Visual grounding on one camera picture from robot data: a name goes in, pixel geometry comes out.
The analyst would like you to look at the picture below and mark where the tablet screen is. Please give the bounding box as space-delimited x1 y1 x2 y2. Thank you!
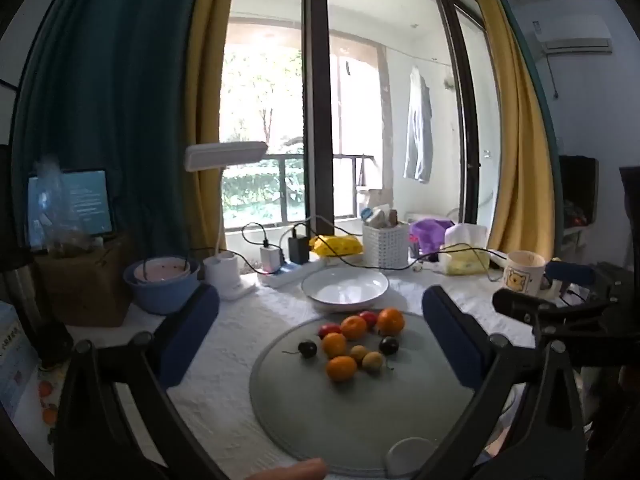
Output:
27 168 115 252

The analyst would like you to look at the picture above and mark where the yellow snack bag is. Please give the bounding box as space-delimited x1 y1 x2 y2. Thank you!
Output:
309 234 365 259

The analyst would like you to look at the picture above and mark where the white perforated basket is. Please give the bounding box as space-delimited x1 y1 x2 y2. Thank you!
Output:
361 220 411 270

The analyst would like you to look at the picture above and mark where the cream mug with bear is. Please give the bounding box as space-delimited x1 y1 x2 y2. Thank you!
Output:
502 250 547 297

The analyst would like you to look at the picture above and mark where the mandarin orange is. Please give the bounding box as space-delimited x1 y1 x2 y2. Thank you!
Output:
341 315 368 341
321 332 348 359
326 355 359 383

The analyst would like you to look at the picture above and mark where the hanging grey shirt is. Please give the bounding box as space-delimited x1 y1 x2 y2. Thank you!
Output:
403 66 434 184

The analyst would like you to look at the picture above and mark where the blue plastic bowl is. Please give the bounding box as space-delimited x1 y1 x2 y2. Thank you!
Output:
123 257 202 316

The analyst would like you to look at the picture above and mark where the white power strip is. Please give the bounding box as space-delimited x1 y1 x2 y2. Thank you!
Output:
260 259 322 289

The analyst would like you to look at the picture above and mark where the white desk lamp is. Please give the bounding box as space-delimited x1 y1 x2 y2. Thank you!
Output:
184 141 269 302

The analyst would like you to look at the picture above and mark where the dark sliding door frame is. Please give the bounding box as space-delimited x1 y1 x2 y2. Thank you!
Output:
300 0 493 233

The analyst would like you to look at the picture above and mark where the clear plastic bag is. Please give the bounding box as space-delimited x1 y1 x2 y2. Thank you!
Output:
31 154 95 257

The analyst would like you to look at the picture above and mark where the tissue pack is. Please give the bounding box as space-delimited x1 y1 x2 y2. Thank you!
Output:
442 223 494 276

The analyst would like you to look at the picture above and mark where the white charger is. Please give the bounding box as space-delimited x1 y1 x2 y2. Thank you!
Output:
260 246 285 274

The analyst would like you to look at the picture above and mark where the dark wall shelf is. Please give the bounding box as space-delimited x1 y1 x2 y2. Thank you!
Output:
558 154 600 227

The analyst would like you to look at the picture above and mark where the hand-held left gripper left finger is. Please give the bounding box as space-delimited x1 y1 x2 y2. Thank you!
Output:
54 284 231 480

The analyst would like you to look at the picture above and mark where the grey round mat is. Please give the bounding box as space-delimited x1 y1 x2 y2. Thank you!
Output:
249 309 502 477

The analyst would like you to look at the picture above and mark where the black charger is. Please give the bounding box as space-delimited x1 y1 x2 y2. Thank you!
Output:
288 232 311 265

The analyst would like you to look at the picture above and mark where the blue and white box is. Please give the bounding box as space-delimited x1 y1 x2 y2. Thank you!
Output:
0 301 42 413

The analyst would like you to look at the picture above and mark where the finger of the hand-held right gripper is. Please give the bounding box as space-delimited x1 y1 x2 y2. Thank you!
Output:
545 260 601 292
492 287 608 325

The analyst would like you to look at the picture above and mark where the pink bowl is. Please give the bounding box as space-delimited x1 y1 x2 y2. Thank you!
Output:
132 256 192 283

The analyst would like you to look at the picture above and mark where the purple cloth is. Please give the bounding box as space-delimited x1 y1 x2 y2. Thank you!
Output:
409 218 455 257

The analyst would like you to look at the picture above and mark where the teal curtain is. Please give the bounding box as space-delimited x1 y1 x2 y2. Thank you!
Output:
10 0 211 261

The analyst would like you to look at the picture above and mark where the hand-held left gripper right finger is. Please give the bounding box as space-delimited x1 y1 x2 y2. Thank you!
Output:
415 285 587 480

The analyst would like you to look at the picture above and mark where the white round plate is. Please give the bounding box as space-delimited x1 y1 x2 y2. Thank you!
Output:
301 266 390 311

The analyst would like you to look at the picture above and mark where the person's left hand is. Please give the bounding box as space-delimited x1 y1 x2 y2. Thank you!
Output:
247 458 329 480

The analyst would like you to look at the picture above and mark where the wall air conditioner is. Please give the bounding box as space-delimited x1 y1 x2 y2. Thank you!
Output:
519 16 614 57

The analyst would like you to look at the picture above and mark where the balcony railing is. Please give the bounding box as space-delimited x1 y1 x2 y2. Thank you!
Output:
222 152 376 226

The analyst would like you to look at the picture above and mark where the cardboard box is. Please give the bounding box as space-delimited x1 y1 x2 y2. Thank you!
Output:
32 234 135 329

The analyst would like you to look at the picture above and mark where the yellow curtain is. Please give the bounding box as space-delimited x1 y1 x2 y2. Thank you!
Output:
460 0 563 261
185 0 241 256

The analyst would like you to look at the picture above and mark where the black charging cable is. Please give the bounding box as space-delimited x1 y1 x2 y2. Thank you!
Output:
242 221 273 275
292 215 507 272

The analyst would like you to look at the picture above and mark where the large orange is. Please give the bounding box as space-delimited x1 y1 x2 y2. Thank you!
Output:
376 308 405 337

